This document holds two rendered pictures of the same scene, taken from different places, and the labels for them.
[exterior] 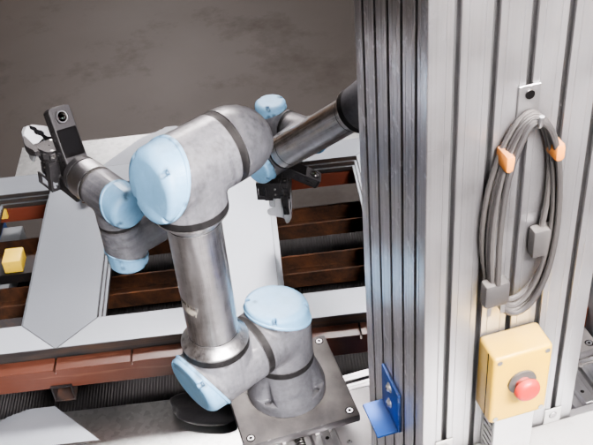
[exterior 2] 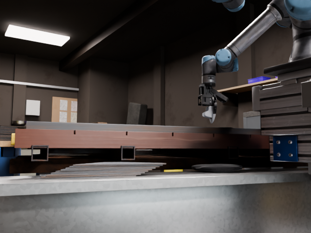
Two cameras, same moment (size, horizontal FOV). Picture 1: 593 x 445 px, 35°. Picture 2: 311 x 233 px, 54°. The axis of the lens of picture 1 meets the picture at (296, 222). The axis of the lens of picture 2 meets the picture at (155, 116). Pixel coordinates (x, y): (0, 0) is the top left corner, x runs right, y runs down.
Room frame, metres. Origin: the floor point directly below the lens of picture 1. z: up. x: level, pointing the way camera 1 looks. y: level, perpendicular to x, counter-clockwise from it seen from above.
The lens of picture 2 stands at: (0.48, 0.88, 0.77)
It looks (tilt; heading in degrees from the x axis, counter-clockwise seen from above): 6 degrees up; 340
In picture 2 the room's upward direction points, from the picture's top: straight up
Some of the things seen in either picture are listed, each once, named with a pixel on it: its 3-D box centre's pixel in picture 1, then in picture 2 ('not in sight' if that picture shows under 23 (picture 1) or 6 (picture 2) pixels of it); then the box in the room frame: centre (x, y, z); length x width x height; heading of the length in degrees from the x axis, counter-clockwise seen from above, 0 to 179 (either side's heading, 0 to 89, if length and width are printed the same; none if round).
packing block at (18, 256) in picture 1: (14, 260); not in sight; (2.00, 0.78, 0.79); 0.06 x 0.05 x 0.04; 2
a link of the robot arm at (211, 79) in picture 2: not in sight; (208, 80); (1.92, 0.04, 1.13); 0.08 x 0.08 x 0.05
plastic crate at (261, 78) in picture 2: not in sight; (258, 81); (4.25, -2.21, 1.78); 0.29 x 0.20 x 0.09; 13
